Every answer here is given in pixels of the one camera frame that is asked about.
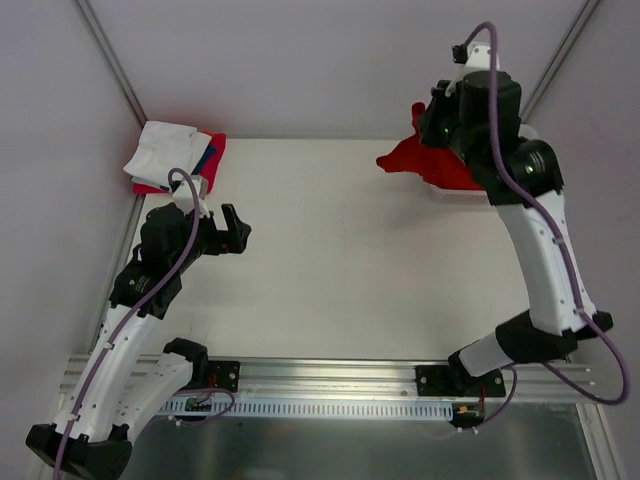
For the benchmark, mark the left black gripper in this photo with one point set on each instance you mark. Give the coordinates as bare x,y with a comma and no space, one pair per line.
220,239

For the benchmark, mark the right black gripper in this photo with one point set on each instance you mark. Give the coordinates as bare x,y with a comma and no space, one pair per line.
432,125

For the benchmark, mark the red t shirt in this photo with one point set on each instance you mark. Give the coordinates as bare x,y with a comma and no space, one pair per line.
436,166

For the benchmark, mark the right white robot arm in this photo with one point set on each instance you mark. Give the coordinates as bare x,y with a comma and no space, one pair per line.
558,316

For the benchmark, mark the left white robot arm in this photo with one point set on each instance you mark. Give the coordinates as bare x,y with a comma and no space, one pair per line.
93,434

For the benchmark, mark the blue folded t shirt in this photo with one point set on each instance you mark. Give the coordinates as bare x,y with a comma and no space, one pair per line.
208,164

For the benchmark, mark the white plastic basket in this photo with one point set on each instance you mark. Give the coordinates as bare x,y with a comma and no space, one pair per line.
458,197

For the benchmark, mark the white folded t shirt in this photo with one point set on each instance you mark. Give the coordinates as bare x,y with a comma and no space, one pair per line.
163,146

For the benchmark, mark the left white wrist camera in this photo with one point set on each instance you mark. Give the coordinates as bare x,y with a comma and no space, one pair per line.
186,197

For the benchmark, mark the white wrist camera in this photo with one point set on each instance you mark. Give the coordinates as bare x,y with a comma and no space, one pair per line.
472,57
186,197

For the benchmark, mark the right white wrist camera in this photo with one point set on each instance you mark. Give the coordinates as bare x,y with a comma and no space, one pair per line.
472,57

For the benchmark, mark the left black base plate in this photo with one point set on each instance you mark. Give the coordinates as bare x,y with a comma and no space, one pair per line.
223,374

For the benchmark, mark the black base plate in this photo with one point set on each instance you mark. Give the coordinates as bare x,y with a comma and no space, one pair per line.
223,374
444,380

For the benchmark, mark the aluminium mounting rail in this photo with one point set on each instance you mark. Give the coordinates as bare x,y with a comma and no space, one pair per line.
348,379

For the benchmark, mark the white slotted cable duct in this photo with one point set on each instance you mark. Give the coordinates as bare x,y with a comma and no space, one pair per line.
310,408

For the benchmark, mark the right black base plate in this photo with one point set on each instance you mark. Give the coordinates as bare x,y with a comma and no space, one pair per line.
444,380

